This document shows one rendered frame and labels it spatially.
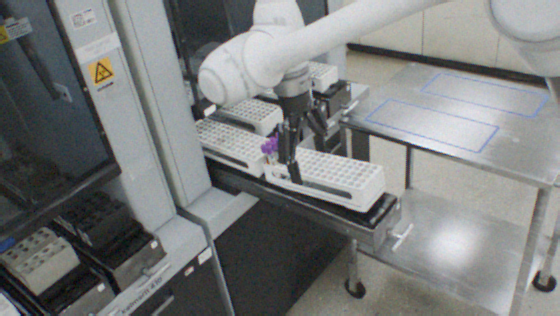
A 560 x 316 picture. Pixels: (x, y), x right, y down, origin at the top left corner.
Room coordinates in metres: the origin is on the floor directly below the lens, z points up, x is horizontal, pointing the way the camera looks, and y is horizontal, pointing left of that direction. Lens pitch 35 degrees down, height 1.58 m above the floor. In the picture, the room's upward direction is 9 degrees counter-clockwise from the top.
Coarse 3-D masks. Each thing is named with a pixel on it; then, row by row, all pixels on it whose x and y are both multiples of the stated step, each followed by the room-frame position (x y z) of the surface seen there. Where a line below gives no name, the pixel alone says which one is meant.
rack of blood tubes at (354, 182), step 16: (304, 160) 0.99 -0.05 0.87; (320, 160) 0.97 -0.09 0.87; (336, 160) 0.95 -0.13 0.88; (352, 160) 0.94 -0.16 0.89; (272, 176) 0.99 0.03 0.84; (288, 176) 0.98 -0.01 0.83; (304, 176) 0.92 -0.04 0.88; (320, 176) 0.90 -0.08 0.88; (336, 176) 0.88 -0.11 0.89; (352, 176) 0.87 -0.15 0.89; (368, 176) 0.86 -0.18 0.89; (384, 176) 0.88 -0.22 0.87; (304, 192) 0.92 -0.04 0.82; (320, 192) 0.89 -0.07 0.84; (336, 192) 0.90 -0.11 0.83; (352, 192) 0.83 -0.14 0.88; (368, 192) 0.82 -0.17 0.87; (352, 208) 0.83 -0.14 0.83; (368, 208) 0.82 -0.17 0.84
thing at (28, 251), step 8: (48, 232) 0.85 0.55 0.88; (40, 240) 0.82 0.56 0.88; (48, 240) 0.83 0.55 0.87; (24, 248) 0.81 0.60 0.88; (32, 248) 0.80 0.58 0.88; (40, 248) 0.81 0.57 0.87; (16, 256) 0.79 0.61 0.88; (24, 256) 0.79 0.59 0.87; (8, 264) 0.77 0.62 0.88; (16, 264) 0.77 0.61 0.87; (16, 272) 0.76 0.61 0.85
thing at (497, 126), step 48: (384, 96) 1.34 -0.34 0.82; (432, 96) 1.29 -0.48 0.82; (480, 96) 1.25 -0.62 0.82; (528, 96) 1.21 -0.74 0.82; (432, 144) 1.04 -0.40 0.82; (480, 144) 1.01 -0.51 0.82; (528, 144) 0.98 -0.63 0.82; (384, 240) 1.25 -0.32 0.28; (432, 240) 1.21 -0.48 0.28; (480, 240) 1.17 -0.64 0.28; (528, 240) 0.83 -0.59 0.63; (480, 288) 0.97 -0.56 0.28
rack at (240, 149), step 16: (208, 128) 1.23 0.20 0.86; (224, 128) 1.22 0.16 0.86; (208, 144) 1.14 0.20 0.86; (224, 144) 1.13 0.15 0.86; (240, 144) 1.12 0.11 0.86; (256, 144) 1.11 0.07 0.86; (224, 160) 1.11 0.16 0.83; (240, 160) 1.12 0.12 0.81; (256, 160) 1.03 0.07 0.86; (256, 176) 1.03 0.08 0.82
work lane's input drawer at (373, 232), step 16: (208, 160) 1.14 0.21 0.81; (224, 176) 1.09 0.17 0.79; (240, 176) 1.05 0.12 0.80; (256, 192) 1.01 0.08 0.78; (272, 192) 0.97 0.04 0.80; (288, 192) 0.95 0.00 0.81; (384, 192) 0.88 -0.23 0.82; (288, 208) 0.94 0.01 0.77; (304, 208) 0.90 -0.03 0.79; (320, 208) 0.88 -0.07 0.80; (336, 208) 0.86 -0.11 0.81; (384, 208) 0.83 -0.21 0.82; (400, 208) 0.86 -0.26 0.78; (320, 224) 0.87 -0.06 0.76; (336, 224) 0.84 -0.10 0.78; (352, 224) 0.81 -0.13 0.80; (368, 224) 0.79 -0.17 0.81; (384, 224) 0.81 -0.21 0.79; (368, 240) 0.78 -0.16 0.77; (400, 240) 0.78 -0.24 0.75
